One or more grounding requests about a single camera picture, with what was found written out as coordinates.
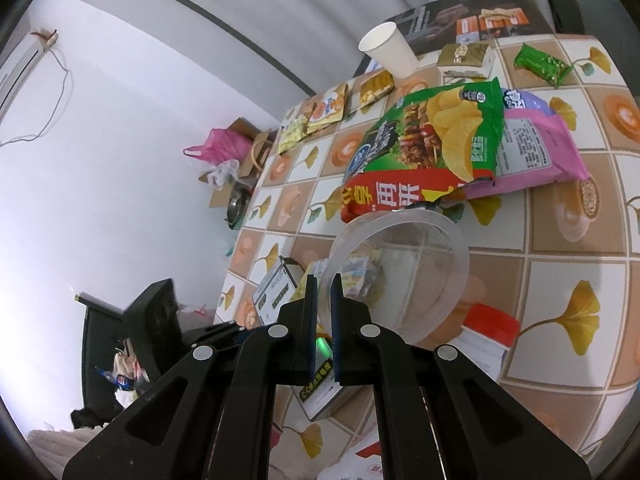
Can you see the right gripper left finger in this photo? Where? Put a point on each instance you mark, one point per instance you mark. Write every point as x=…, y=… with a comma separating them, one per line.
x=210, y=416

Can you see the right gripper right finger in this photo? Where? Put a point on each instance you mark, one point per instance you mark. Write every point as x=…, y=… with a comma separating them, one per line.
x=439, y=415

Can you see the white AD milk bottle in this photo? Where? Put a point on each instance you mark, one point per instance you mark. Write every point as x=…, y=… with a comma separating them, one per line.
x=486, y=335

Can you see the white black box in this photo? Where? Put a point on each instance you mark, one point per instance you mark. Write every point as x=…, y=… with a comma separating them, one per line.
x=290, y=297

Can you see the green red chip bag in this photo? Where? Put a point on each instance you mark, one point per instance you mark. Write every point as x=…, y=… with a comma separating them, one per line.
x=426, y=146

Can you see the pink purple snack bag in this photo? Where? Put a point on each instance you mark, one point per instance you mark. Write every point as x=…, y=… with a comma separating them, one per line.
x=536, y=149

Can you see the pink plastic bag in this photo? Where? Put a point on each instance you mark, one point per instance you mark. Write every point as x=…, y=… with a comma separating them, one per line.
x=221, y=145

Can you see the yellow snack packet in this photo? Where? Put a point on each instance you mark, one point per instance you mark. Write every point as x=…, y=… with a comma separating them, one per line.
x=293, y=133

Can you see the orange white snack packet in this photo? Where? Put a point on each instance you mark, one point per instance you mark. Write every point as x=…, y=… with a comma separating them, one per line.
x=329, y=109

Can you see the gold nut packet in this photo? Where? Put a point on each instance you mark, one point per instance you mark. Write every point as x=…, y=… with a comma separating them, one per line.
x=375, y=88

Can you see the small gold box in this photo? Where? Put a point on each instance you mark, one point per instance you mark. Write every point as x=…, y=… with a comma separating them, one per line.
x=472, y=60

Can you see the white paper cup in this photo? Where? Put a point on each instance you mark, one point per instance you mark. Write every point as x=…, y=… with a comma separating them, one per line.
x=388, y=47

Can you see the small green snack packet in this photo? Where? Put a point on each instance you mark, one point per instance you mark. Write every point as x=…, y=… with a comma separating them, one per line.
x=543, y=65

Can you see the dark printed box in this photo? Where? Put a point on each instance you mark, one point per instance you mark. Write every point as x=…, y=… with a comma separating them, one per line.
x=431, y=26

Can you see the grey cabinet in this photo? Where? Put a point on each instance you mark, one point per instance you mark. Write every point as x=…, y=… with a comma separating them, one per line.
x=607, y=20

